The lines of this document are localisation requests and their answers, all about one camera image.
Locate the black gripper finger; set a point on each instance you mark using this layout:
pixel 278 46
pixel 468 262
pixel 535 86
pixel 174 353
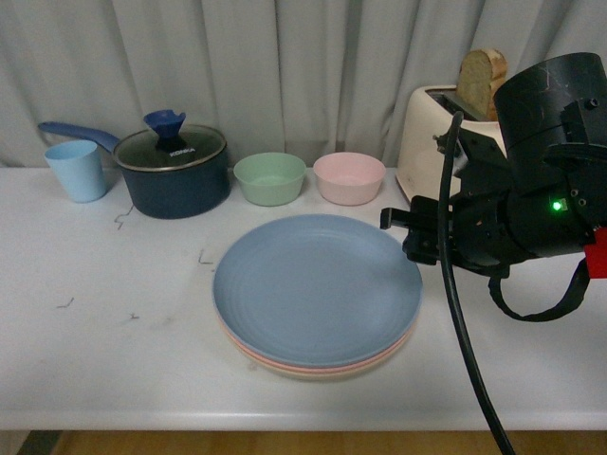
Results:
pixel 390 217

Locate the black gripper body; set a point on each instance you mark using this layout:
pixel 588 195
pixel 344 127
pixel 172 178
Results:
pixel 481 240

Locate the blue plate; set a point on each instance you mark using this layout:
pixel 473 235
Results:
pixel 318 266

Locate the pink plate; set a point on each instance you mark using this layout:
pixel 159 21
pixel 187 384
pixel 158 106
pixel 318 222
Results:
pixel 318 342

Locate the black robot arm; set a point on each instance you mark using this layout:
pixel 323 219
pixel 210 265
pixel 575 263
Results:
pixel 529 185

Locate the pink bowl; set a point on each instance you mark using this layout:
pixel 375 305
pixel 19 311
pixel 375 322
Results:
pixel 349 179

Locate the cream toaster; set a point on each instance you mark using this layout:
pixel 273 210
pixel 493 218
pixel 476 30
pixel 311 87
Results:
pixel 428 116

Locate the light blue cup right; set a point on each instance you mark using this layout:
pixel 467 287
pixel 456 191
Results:
pixel 600 235

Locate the light blue cup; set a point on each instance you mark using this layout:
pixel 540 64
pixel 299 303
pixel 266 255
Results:
pixel 77 166
pixel 600 235

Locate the green bowl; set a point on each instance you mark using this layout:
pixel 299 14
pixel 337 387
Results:
pixel 270 179

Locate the beige plate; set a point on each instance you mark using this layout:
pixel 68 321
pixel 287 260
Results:
pixel 318 374

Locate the grey curtain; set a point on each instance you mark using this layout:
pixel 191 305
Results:
pixel 303 77

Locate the bread slice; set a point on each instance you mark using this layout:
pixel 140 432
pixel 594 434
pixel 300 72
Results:
pixel 482 73

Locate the dark blue saucepan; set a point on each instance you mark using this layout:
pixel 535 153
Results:
pixel 162 195

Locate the glass pot lid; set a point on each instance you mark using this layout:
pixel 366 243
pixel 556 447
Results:
pixel 168 144

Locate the light blue cup left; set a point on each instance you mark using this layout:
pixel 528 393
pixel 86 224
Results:
pixel 77 166

